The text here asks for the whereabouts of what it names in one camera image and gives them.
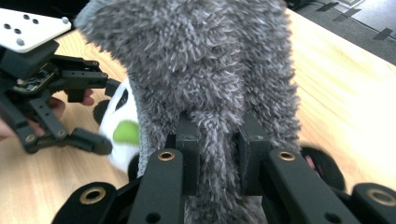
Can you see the panda plush toy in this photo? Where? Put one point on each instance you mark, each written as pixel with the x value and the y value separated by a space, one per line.
pixel 121 157

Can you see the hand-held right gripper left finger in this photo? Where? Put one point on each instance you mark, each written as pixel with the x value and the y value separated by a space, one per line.
pixel 162 186

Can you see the grey fluffy cloth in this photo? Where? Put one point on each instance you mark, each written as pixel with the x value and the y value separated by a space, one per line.
pixel 202 62

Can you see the dark floor tape strip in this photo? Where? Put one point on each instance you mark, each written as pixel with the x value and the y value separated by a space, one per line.
pixel 383 33
pixel 350 14

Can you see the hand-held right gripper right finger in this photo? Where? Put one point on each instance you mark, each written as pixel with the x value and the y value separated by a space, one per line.
pixel 295 186

